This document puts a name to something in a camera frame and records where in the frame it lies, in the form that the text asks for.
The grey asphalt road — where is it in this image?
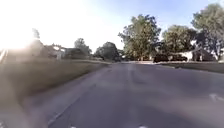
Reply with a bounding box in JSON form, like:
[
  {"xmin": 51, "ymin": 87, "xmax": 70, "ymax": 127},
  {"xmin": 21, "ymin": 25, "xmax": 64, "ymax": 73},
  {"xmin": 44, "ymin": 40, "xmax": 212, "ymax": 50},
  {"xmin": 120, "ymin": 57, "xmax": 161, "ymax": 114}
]
[{"xmin": 46, "ymin": 62, "xmax": 224, "ymax": 128}]

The dark round tree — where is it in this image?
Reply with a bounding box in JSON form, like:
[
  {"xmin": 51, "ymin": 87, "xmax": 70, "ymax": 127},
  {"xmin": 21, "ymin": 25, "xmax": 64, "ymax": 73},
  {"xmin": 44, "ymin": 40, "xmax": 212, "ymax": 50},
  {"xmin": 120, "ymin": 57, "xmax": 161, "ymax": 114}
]
[{"xmin": 94, "ymin": 41, "xmax": 121, "ymax": 62}]

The grass verge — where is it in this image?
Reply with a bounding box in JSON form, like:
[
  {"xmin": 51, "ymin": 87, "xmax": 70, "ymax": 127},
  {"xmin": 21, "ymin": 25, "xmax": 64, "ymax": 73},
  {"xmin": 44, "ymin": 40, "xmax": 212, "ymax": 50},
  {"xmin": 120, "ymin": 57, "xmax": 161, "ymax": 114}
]
[{"xmin": 161, "ymin": 61, "xmax": 224, "ymax": 75}]

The tall green tree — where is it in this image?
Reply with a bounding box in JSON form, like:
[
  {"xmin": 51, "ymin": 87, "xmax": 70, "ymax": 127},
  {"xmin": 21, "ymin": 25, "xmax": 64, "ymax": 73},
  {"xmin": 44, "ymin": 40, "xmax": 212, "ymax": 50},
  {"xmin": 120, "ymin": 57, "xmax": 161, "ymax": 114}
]
[{"xmin": 191, "ymin": 3, "xmax": 224, "ymax": 61}]

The building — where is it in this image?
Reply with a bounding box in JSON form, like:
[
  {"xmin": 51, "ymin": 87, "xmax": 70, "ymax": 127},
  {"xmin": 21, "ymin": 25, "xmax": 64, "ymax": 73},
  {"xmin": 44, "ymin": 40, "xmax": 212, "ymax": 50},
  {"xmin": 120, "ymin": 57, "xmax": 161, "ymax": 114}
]
[{"xmin": 64, "ymin": 47, "xmax": 89, "ymax": 61}]

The large green tree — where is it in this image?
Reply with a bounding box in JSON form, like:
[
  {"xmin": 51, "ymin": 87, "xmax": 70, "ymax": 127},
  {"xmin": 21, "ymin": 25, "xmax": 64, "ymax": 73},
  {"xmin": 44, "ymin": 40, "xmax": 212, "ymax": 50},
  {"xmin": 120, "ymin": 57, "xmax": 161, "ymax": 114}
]
[{"xmin": 118, "ymin": 13, "xmax": 162, "ymax": 62}]

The pale concrete gutter strip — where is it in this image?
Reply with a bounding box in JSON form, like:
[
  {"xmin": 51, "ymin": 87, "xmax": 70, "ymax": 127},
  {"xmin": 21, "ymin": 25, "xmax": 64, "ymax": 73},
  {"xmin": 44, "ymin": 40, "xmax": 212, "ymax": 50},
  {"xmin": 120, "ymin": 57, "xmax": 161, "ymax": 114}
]
[{"xmin": 19, "ymin": 64, "xmax": 112, "ymax": 128}]

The dark car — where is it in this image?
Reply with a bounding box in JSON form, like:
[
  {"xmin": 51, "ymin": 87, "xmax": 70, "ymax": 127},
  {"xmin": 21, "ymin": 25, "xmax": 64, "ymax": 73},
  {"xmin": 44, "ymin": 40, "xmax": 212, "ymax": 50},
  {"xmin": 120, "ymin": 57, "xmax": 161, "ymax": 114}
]
[
  {"xmin": 169, "ymin": 53, "xmax": 189, "ymax": 63},
  {"xmin": 153, "ymin": 53, "xmax": 170, "ymax": 64}
]

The green grass lawn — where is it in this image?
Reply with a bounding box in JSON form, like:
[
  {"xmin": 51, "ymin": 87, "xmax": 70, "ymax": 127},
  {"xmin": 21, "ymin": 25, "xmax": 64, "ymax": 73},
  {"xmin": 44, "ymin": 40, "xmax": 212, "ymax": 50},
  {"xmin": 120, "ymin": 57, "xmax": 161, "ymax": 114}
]
[{"xmin": 0, "ymin": 59, "xmax": 109, "ymax": 101}]

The dark roofed house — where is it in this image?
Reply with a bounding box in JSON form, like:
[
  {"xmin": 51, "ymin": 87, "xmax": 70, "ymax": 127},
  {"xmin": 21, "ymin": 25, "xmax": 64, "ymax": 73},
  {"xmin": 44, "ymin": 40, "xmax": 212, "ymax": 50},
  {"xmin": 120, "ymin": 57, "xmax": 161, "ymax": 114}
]
[{"xmin": 181, "ymin": 46, "xmax": 218, "ymax": 63}]

